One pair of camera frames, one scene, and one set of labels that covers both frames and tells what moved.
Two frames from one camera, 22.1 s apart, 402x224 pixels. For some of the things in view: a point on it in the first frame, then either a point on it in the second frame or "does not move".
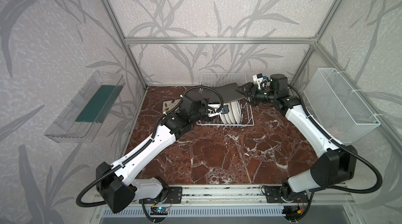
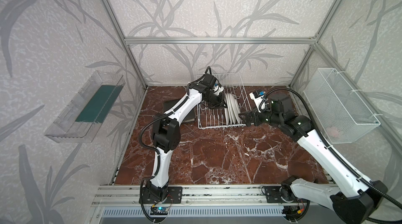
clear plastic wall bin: x=79 y=121 does not move
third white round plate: x=236 y=112 does not move
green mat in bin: x=99 y=104 does not move
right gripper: x=251 y=92 → x=251 y=118
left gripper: x=205 y=108 → x=216 y=99
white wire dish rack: x=237 y=113 does not move
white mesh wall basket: x=341 y=112 does not move
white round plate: x=223 y=116 → x=227 y=110
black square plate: x=228 y=92 → x=190 y=117
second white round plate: x=229 y=116 does not move
